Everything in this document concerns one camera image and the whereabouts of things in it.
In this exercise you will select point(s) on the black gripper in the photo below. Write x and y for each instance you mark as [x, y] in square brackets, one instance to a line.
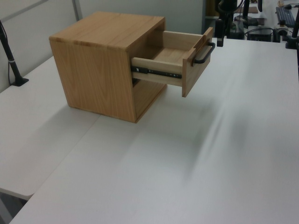
[225, 9]

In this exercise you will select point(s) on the light wooden drawer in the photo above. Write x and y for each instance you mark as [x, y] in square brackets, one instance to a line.
[172, 52]

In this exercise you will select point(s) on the black monitor stand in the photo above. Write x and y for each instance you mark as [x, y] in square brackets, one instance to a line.
[246, 19]

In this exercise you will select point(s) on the black electronics box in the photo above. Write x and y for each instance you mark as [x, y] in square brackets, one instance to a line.
[260, 35]

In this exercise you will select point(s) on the black computer keyboard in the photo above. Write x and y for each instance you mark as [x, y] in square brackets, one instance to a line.
[285, 16]

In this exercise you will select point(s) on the light oak wooden cabinet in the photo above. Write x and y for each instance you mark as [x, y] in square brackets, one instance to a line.
[93, 70]

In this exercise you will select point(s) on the black pole with flat base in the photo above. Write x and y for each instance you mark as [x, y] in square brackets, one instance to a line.
[10, 58]

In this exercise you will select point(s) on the black drawer slide rail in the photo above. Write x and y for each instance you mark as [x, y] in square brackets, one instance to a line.
[158, 72]

